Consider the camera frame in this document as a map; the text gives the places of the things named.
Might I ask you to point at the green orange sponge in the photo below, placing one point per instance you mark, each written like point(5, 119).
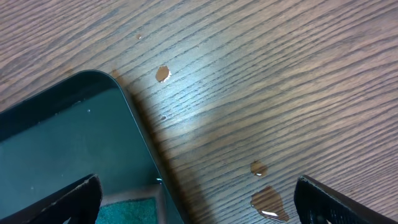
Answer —
point(144, 205)

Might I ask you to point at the black water tray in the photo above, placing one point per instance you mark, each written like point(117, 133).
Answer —
point(83, 125)

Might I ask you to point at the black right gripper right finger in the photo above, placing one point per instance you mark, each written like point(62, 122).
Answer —
point(317, 203)

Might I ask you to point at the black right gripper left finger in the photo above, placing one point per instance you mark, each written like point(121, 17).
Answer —
point(78, 202)

